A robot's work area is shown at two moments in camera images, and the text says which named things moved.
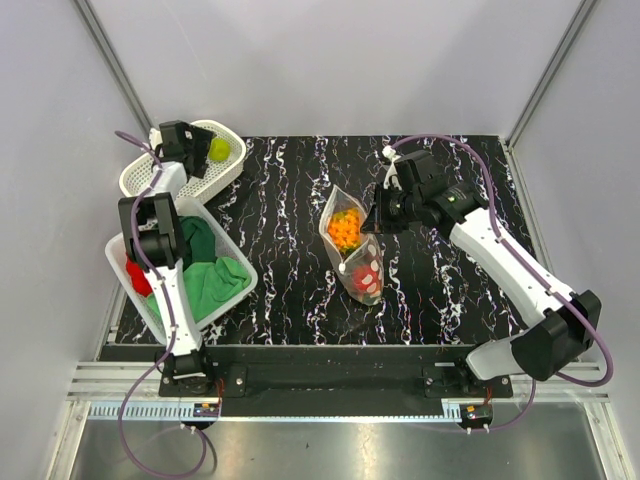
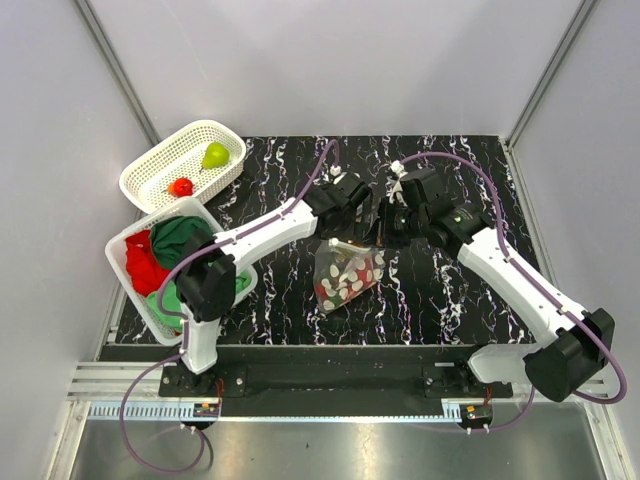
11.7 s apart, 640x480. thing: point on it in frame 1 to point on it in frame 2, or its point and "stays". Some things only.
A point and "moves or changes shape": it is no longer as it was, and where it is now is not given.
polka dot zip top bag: (357, 254) moves or changes shape
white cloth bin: (117, 248) stays
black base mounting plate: (339, 373) stays
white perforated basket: (226, 160) stays
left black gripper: (200, 139) to (354, 232)
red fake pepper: (365, 278) moves or changes shape
